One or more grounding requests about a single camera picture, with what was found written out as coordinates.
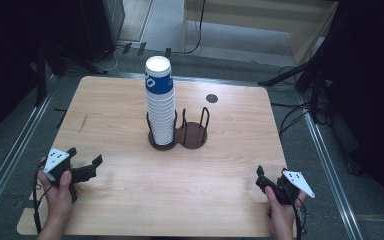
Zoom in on black hanging cable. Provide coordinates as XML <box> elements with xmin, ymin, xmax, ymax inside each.
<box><xmin>179</xmin><ymin>0</ymin><xmax>207</xmax><ymax>56</ymax></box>

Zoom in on metal floor rail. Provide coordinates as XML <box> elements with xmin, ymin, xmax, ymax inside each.
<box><xmin>298</xmin><ymin>93</ymin><xmax>364</xmax><ymax>240</ymax></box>
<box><xmin>0</xmin><ymin>75</ymin><xmax>56</xmax><ymax>232</ymax></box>

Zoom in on grey tape patch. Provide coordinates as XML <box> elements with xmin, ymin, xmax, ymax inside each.
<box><xmin>14</xmin><ymin>198</ymin><xmax>32</xmax><ymax>210</ymax></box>

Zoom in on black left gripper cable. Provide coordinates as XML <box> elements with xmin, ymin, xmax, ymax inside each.
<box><xmin>31</xmin><ymin>160</ymin><xmax>54</xmax><ymax>236</ymax></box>

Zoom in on black stand legs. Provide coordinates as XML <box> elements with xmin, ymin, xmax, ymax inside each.
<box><xmin>257</xmin><ymin>33</ymin><xmax>335</xmax><ymax>125</ymax></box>

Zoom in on dark cabinet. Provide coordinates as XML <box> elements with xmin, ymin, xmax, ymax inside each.
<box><xmin>79</xmin><ymin>0</ymin><xmax>126</xmax><ymax>63</ymax></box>

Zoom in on black floor cables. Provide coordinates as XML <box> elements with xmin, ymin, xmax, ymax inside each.
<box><xmin>270</xmin><ymin>65</ymin><xmax>315</xmax><ymax>138</ymax></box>

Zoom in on dark wire cup holder rack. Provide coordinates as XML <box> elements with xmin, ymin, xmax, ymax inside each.
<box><xmin>146</xmin><ymin>106</ymin><xmax>211</xmax><ymax>152</ymax></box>

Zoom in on person's right hand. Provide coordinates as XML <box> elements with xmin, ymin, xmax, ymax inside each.
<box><xmin>264</xmin><ymin>185</ymin><xmax>308</xmax><ymax>238</ymax></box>

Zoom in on stack of white paper cups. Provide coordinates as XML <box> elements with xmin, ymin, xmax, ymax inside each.
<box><xmin>145</xmin><ymin>88</ymin><xmax>177</xmax><ymax>147</ymax></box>

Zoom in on black tripod leg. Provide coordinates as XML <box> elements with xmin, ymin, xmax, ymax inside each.
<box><xmin>45</xmin><ymin>39</ymin><xmax>109</xmax><ymax>76</ymax></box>

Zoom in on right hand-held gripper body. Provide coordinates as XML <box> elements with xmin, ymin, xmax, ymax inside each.
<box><xmin>255</xmin><ymin>168</ymin><xmax>316</xmax><ymax>206</ymax></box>

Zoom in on white floor cable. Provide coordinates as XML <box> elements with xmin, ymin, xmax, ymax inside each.
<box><xmin>102</xmin><ymin>45</ymin><xmax>125</xmax><ymax>73</ymax></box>

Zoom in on black upright stand post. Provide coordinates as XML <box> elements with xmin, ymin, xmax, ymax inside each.
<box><xmin>34</xmin><ymin>42</ymin><xmax>48</xmax><ymax>108</ymax></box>

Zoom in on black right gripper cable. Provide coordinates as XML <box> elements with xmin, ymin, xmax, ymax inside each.
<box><xmin>286</xmin><ymin>186</ymin><xmax>310</xmax><ymax>240</ymax></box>

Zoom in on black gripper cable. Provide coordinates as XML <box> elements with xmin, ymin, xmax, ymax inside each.
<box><xmin>286</xmin><ymin>186</ymin><xmax>310</xmax><ymax>240</ymax></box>
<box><xmin>31</xmin><ymin>160</ymin><xmax>54</xmax><ymax>236</ymax></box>

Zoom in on person's left hand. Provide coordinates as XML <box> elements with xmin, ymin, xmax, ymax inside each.
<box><xmin>37</xmin><ymin>156</ymin><xmax>82</xmax><ymax>222</ymax></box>

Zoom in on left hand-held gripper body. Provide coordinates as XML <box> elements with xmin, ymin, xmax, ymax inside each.
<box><xmin>42</xmin><ymin>147</ymin><xmax>98</xmax><ymax>203</ymax></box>

